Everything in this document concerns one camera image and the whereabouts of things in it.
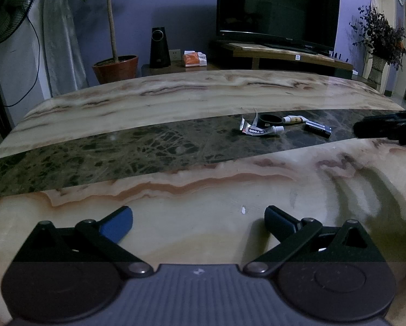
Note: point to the dark low cabinet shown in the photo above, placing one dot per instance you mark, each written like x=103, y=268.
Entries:
x=175, y=70

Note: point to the small white scrap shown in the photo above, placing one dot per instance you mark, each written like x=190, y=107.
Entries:
x=243, y=210

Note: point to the orange tissue pack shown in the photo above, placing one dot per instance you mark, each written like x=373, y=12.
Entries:
x=193, y=59

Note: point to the small white cream tube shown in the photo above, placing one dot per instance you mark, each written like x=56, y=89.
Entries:
x=293, y=119

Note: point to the white wall socket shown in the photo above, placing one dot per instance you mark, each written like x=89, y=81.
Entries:
x=174, y=54

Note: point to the silver glue tube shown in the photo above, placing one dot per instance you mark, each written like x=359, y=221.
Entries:
x=257, y=131

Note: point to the dried flower bouquet in vase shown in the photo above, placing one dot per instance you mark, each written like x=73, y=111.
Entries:
x=381, y=37

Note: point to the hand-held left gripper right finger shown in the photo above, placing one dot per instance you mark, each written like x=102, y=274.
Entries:
x=277, y=223

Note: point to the potted tree terracotta pot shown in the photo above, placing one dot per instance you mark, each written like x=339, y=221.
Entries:
x=116, y=69

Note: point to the white curtain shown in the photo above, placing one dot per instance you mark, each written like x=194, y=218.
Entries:
x=60, y=40

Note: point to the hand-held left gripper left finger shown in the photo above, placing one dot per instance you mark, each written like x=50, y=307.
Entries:
x=119, y=223

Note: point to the black flat-screen television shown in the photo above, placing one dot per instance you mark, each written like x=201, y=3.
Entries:
x=274, y=6

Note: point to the wooden television stand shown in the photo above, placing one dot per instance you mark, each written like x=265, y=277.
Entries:
x=281, y=52

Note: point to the black cone speaker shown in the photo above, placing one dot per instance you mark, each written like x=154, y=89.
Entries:
x=159, y=54

